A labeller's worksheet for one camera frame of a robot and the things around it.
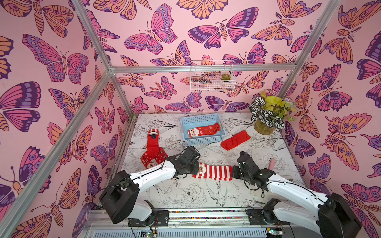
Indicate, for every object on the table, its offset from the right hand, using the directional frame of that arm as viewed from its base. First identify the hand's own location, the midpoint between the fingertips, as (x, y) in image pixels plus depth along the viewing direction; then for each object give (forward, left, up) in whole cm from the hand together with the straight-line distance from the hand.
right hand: (232, 169), depth 86 cm
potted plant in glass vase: (+26, -21, +21) cm, 39 cm away
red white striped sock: (-2, +10, 0) cm, 10 cm away
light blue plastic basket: (+38, +25, -1) cm, 46 cm away
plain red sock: (+23, -6, -4) cm, 24 cm away
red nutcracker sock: (+21, +51, -3) cm, 55 cm away
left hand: (0, +19, +2) cm, 19 cm away
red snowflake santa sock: (+33, +10, -3) cm, 34 cm away
